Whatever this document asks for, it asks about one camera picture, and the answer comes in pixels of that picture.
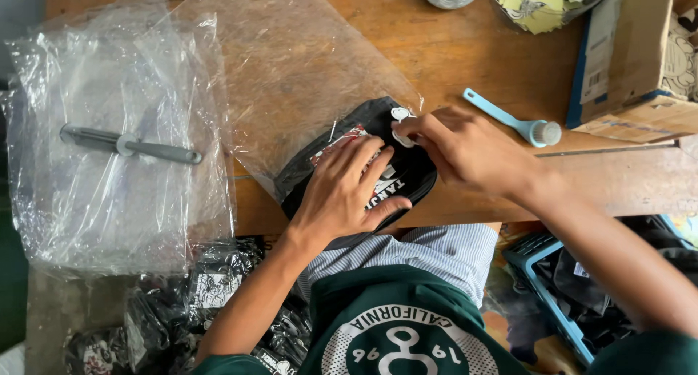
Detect blue crate of black garments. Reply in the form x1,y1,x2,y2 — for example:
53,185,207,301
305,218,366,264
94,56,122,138
502,214,698,367

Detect person's left hand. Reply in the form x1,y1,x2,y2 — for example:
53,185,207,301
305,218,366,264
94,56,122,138
289,135,413,248

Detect heap of bagged black garments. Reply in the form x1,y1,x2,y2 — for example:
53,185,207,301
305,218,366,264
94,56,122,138
63,236,313,375

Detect grey plastic rod tool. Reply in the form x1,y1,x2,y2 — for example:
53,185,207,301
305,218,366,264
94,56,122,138
59,122,203,165

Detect colourful printed mat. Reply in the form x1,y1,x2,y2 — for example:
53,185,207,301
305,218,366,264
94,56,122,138
480,221,584,375

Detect black white printed cards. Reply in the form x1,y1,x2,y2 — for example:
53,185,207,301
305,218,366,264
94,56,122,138
661,7,698,103

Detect stack of clear plastic bags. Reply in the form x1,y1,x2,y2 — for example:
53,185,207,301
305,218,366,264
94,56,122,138
3,0,236,280

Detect clear plastic bag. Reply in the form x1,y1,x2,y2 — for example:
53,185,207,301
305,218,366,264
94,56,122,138
161,0,425,202

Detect striped grey shorts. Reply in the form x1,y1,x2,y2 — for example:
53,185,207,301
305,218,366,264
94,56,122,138
297,223,500,310

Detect white round tag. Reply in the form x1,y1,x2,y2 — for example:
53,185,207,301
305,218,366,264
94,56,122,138
389,107,420,149

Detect black printed garment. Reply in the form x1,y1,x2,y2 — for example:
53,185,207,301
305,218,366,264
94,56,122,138
273,96,438,251

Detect light blue brush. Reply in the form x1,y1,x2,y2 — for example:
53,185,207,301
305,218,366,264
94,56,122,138
462,87,562,148

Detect person's right hand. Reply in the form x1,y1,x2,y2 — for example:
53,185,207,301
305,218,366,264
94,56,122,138
391,107,542,202

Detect cardboard box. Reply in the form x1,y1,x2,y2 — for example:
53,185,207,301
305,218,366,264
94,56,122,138
565,0,698,144

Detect green printed shirt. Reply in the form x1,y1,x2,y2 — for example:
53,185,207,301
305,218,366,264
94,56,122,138
191,265,698,375

